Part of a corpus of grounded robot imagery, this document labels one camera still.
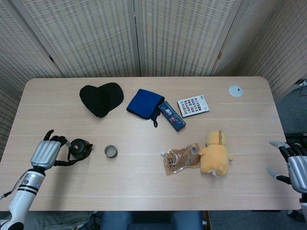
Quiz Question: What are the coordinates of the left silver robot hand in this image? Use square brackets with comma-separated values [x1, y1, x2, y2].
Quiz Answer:
[30, 129, 81, 171]

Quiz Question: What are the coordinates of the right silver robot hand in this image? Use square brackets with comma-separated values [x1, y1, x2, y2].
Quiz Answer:
[267, 140, 307, 194]

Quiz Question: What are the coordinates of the black teapot with handle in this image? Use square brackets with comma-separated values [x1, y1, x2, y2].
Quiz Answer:
[65, 138, 94, 161]

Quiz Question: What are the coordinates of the dark green ceramic cup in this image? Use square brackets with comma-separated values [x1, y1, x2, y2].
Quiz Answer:
[104, 145, 118, 159]

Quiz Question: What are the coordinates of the black baseball cap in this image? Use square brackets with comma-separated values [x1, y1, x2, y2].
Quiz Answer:
[79, 82, 125, 118]

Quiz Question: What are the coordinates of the yellow plush toy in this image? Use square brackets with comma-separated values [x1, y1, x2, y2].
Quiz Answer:
[198, 129, 234, 178]

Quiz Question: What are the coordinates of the dark blue chair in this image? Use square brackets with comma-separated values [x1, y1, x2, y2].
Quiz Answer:
[99, 210, 209, 230]

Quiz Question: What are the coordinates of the blue cloth with black trim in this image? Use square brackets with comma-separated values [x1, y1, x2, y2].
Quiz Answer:
[126, 89, 165, 128]

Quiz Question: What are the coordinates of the brown spout pouch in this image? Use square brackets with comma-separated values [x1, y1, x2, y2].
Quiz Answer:
[161, 142, 201, 176]

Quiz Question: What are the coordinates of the white box with picture grid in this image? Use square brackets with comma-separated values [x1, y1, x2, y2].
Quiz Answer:
[177, 94, 211, 118]

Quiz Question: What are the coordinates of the woven folding screen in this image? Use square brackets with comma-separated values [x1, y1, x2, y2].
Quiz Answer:
[0, 0, 307, 161]

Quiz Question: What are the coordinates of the dark blue long carton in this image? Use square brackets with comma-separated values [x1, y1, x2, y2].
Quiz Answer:
[158, 101, 187, 132]

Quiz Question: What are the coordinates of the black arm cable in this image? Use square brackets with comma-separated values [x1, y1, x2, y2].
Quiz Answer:
[0, 172, 27, 199]

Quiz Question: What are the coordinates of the black floor cable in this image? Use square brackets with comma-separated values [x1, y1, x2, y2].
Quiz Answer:
[294, 78, 307, 96]

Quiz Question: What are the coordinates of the white round cable grommet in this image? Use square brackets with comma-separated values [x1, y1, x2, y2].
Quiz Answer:
[228, 85, 244, 97]

